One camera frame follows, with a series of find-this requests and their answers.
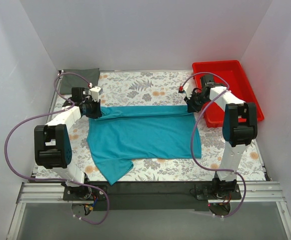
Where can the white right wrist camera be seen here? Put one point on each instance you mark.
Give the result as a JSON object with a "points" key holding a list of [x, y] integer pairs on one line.
{"points": [[186, 89]]}

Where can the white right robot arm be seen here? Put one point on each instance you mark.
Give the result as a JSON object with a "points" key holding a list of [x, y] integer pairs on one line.
{"points": [[240, 127]]}

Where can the floral patterned table mat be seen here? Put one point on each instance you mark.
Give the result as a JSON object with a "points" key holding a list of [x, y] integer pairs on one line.
{"points": [[159, 88]]}

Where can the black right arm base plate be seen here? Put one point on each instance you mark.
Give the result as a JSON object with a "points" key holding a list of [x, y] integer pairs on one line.
{"points": [[204, 191]]}

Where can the red plastic bin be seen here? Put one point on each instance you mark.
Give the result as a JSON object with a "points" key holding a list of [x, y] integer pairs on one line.
{"points": [[233, 73]]}

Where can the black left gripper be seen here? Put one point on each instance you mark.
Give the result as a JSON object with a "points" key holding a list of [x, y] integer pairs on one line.
{"points": [[95, 111]]}

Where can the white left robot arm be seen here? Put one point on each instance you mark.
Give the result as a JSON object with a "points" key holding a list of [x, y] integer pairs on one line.
{"points": [[52, 145]]}

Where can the aluminium front frame rail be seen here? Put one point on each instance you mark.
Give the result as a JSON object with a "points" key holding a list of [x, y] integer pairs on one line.
{"points": [[152, 211]]}

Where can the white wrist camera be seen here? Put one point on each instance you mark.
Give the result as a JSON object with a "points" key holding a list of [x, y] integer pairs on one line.
{"points": [[186, 89], [95, 93]]}

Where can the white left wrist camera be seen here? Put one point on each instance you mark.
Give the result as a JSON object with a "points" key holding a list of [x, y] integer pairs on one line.
{"points": [[95, 93]]}

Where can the teal t shirt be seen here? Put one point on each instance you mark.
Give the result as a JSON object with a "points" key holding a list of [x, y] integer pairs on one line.
{"points": [[125, 133]]}

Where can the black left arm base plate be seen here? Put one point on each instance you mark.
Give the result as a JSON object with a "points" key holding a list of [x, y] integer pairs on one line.
{"points": [[81, 193]]}

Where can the folded dark grey t shirt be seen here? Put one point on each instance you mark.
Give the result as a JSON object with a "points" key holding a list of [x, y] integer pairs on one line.
{"points": [[70, 81]]}

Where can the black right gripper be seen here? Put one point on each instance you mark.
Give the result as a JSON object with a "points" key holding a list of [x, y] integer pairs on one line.
{"points": [[192, 106]]}

